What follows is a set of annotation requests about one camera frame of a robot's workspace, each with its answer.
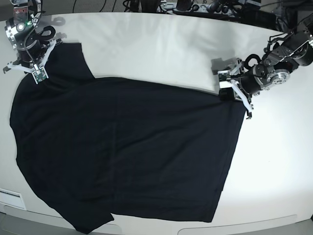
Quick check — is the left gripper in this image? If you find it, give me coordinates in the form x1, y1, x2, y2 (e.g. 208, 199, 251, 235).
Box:
229, 58, 269, 119

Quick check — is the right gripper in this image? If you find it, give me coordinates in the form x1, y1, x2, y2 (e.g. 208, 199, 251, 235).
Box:
3, 36, 63, 73

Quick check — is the black T-shirt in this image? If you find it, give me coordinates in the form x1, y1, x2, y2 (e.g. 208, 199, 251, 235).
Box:
10, 44, 246, 234

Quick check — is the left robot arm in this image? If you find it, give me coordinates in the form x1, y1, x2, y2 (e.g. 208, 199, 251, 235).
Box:
226, 15, 313, 119

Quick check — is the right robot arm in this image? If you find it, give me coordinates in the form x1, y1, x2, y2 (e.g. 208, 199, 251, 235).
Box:
3, 0, 63, 79

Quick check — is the black equipment clutter behind table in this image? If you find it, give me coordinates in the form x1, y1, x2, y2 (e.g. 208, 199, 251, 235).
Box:
122, 0, 298, 32

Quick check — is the white label plate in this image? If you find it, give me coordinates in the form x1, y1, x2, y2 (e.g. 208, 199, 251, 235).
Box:
0, 188, 26, 211

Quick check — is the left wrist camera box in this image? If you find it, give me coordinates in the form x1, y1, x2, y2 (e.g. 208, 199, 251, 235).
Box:
218, 70, 232, 89

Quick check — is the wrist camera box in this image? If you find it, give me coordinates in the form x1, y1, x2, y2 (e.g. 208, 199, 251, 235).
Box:
218, 70, 232, 89
32, 67, 48, 84

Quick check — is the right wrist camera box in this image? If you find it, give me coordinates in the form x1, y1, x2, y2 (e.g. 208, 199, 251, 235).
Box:
32, 67, 48, 84

